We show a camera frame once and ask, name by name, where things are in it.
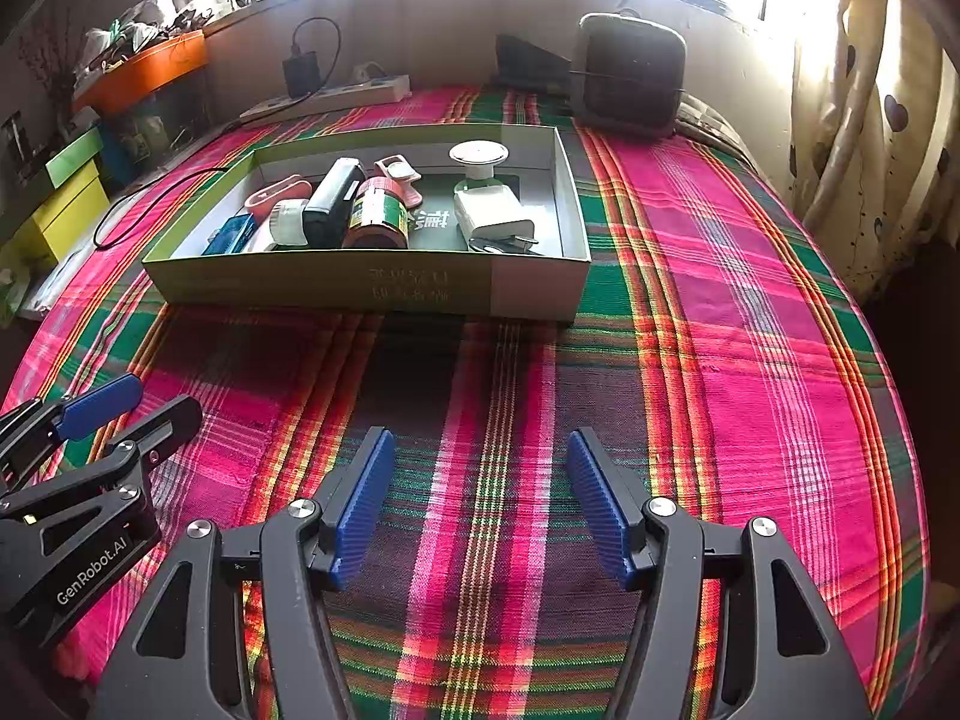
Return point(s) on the green cardboard box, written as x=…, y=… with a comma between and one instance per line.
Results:
x=375, y=289

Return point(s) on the white charger plug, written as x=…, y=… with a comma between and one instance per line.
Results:
x=487, y=214

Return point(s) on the white green suction cup holder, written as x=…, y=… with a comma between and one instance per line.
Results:
x=478, y=154

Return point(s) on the dark grey bag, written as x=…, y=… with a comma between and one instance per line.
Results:
x=626, y=75

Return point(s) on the dried twigs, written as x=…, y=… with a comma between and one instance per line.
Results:
x=49, y=75

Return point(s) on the pink green plaid blanket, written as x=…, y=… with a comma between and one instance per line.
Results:
x=712, y=315

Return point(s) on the white power strip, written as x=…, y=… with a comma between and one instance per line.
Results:
x=360, y=90

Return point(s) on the silver metal tool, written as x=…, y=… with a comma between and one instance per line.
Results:
x=499, y=244

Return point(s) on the black rectangular device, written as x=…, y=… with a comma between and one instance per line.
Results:
x=330, y=202

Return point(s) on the pink plastic clip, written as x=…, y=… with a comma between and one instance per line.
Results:
x=411, y=195

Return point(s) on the brown bottle red cap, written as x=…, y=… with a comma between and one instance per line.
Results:
x=379, y=214

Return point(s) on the green lidded box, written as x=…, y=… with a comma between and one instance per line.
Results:
x=75, y=154

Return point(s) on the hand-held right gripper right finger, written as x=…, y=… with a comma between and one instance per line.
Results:
x=600, y=510

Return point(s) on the beige patterned pillow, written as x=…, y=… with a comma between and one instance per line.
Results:
x=709, y=124

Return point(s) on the small jar ribbed lid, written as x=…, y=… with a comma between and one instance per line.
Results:
x=289, y=225

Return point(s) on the pink and white case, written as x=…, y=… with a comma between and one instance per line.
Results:
x=270, y=199

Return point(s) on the small blue transparent box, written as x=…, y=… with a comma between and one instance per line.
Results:
x=229, y=234

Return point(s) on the orange plastic tray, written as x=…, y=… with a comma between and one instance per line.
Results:
x=150, y=67

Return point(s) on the pile of plastic bags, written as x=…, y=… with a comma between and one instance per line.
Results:
x=127, y=34

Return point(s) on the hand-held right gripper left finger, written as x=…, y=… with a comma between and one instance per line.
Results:
x=364, y=510

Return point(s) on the yellow box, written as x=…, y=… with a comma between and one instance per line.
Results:
x=71, y=214

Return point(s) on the black charger adapter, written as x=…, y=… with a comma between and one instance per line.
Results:
x=300, y=75

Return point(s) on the beige patterned curtain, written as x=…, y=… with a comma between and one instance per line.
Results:
x=847, y=127

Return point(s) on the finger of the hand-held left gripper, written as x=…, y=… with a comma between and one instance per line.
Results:
x=176, y=416
x=97, y=397

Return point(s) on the white papers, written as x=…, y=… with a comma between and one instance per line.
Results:
x=52, y=285

